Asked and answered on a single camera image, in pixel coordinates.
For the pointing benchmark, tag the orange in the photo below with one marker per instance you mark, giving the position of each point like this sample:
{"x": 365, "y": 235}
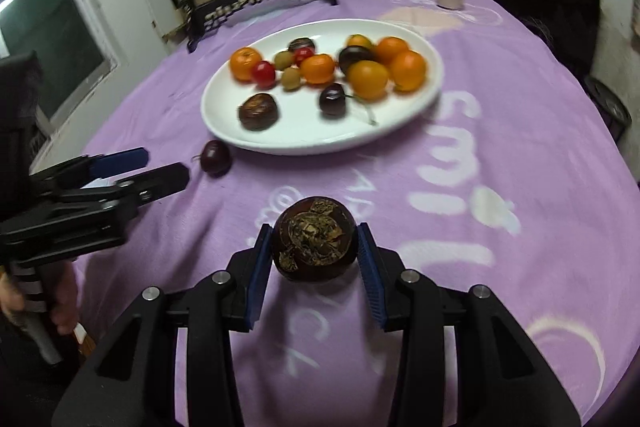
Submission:
{"x": 359, "y": 40}
{"x": 388, "y": 48}
{"x": 408, "y": 71}

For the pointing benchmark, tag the black round stool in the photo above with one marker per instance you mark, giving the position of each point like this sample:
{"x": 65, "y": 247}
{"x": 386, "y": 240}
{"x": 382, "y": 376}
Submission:
{"x": 612, "y": 110}

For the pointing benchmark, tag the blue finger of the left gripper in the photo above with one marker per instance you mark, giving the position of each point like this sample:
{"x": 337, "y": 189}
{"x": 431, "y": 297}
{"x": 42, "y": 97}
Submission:
{"x": 106, "y": 166}
{"x": 145, "y": 187}

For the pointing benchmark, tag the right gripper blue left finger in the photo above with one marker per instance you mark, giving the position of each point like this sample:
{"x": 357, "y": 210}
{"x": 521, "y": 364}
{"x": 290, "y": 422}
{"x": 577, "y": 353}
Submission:
{"x": 260, "y": 266}

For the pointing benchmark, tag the purple smile tablecloth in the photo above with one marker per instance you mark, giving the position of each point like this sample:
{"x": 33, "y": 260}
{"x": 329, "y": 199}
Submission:
{"x": 513, "y": 182}

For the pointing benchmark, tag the yellow longan fruit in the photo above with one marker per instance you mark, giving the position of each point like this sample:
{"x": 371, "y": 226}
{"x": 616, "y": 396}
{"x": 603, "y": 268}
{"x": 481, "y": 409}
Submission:
{"x": 283, "y": 60}
{"x": 291, "y": 79}

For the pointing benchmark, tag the red cherry tomato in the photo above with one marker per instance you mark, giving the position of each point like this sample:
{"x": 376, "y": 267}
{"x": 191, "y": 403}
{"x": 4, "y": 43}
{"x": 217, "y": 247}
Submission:
{"x": 263, "y": 74}
{"x": 302, "y": 54}

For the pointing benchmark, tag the dark wrinkled passion fruit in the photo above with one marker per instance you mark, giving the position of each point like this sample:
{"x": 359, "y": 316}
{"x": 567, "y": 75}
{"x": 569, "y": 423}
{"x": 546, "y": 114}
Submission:
{"x": 302, "y": 42}

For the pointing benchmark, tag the left hand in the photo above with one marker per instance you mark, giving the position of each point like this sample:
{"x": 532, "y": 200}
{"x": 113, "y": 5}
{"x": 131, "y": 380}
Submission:
{"x": 56, "y": 293}

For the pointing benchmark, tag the central orange tangerine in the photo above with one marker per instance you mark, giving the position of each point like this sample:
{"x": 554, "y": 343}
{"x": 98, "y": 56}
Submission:
{"x": 368, "y": 80}

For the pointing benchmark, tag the white oval plate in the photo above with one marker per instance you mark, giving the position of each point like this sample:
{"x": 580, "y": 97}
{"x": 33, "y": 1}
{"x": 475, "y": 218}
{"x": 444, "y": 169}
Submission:
{"x": 300, "y": 129}

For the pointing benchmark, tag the large orange tangerine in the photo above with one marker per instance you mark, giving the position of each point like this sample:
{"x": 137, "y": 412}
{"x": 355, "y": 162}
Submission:
{"x": 241, "y": 63}

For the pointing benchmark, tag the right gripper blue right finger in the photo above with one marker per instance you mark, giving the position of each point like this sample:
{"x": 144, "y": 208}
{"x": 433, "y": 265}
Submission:
{"x": 372, "y": 276}

